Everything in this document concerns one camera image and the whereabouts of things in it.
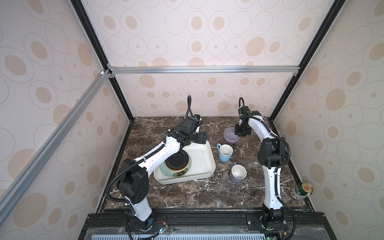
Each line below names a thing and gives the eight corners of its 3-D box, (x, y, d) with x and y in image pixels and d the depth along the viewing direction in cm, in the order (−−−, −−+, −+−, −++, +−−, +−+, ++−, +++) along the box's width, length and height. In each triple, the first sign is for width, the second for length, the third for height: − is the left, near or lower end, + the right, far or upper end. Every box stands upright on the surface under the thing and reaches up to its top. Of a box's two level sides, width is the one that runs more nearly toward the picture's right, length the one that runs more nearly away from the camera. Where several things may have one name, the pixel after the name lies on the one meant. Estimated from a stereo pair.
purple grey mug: (230, 183, 89) (233, 178, 82) (228, 168, 95) (230, 162, 88) (244, 183, 89) (248, 178, 82) (241, 168, 95) (245, 162, 88)
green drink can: (292, 200, 83) (303, 194, 74) (287, 190, 86) (298, 182, 78) (303, 200, 83) (316, 194, 74) (298, 190, 86) (310, 182, 78)
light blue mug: (217, 162, 97) (219, 154, 90) (216, 151, 103) (218, 143, 95) (230, 162, 97) (233, 154, 90) (229, 151, 103) (231, 143, 95)
